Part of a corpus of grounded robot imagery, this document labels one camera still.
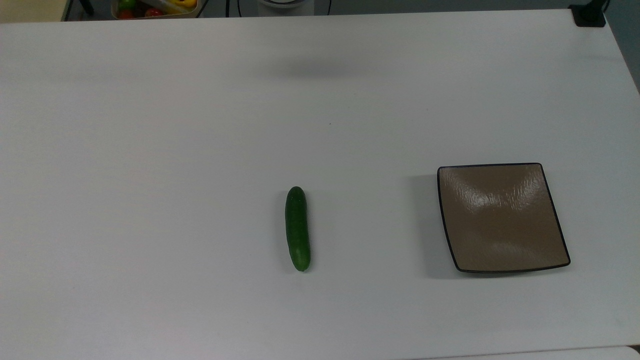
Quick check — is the green cucumber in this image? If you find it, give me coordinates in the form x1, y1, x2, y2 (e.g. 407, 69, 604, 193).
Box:
284, 186, 312, 273

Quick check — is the black table clamp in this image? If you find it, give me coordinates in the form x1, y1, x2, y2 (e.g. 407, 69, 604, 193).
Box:
569, 0, 609, 28

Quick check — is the black stand leg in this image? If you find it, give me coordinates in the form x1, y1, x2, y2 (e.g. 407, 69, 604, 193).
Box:
61, 0, 96, 22

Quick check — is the clear bin of toy fruit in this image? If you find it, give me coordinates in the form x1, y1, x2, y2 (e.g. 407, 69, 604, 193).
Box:
110, 0, 209, 20

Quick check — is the brown square ceramic plate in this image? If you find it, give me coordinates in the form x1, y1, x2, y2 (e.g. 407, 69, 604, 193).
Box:
437, 162, 572, 274

